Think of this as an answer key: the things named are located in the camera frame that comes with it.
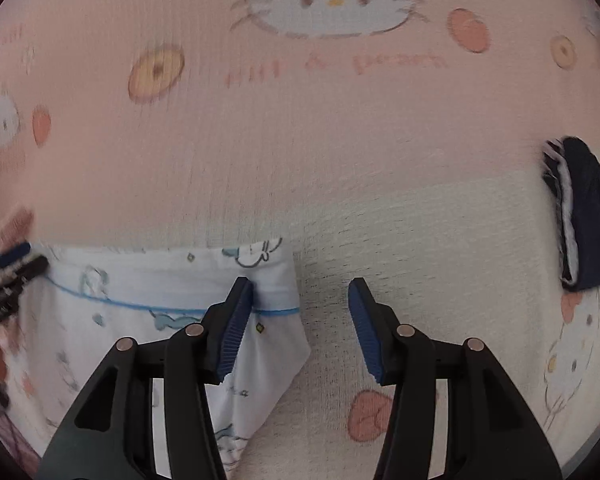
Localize pink printed garment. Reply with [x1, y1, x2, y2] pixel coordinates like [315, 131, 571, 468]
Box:
[0, 207, 36, 261]

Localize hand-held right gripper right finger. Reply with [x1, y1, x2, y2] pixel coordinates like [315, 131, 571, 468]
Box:
[347, 277, 563, 480]

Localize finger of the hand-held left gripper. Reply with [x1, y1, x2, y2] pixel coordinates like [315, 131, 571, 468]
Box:
[0, 242, 32, 267]
[0, 255, 50, 301]

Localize pink cat print sofa cover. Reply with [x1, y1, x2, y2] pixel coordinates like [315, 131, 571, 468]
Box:
[0, 0, 600, 480]

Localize white cartoon print pants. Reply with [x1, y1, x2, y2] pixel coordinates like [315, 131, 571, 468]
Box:
[10, 237, 311, 480]

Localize dark navy folded garment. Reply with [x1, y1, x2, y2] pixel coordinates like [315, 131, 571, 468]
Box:
[542, 136, 600, 291]

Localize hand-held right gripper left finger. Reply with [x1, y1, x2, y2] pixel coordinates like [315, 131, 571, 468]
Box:
[40, 276, 255, 480]

